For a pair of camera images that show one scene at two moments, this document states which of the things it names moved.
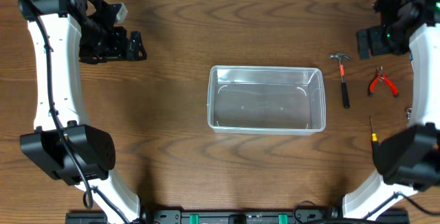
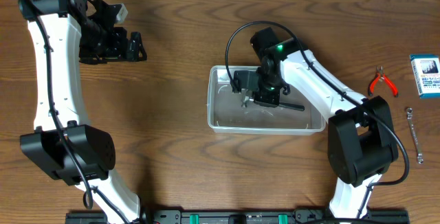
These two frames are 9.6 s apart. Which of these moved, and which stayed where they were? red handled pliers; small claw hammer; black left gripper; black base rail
Moved: small claw hammer
Stayed: black left gripper; red handled pliers; black base rail
